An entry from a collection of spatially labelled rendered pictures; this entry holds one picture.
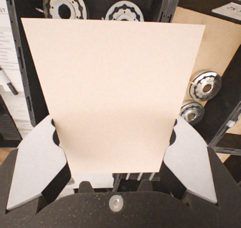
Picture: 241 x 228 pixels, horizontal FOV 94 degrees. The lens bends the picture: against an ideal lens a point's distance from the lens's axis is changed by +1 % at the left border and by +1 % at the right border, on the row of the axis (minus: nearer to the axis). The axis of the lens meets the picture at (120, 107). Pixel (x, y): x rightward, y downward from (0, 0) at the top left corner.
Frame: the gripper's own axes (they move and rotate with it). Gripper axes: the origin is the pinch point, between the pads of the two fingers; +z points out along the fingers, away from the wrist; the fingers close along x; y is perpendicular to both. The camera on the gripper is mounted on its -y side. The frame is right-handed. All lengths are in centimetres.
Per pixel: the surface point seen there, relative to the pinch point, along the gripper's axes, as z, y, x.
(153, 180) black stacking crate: 26, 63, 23
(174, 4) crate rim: 16.8, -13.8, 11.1
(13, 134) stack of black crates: 82, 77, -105
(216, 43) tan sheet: 26.8, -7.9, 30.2
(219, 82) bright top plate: 23.6, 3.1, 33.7
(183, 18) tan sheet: 26.8, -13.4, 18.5
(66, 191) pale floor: 108, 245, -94
